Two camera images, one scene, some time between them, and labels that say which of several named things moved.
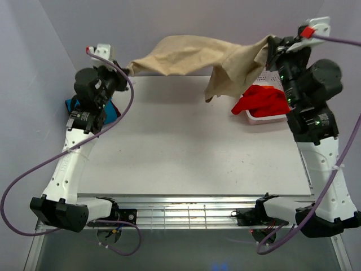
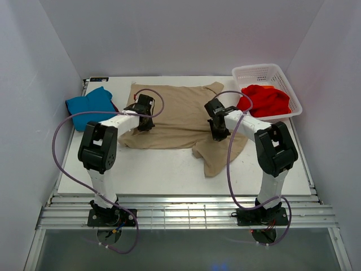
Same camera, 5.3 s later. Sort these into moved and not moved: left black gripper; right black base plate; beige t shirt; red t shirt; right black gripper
Moved: beige t shirt; right black gripper; left black gripper
Not moved: right black base plate; red t shirt
